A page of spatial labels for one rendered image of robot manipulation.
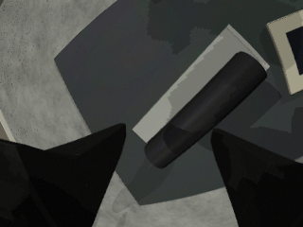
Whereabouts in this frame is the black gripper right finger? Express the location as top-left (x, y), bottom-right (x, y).
top-left (211, 129), bottom-right (303, 227)

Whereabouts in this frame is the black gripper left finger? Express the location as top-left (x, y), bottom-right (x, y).
top-left (0, 124), bottom-right (126, 227)

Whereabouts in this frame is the beige tile with dark square mark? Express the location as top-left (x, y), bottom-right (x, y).
top-left (266, 10), bottom-right (303, 95)

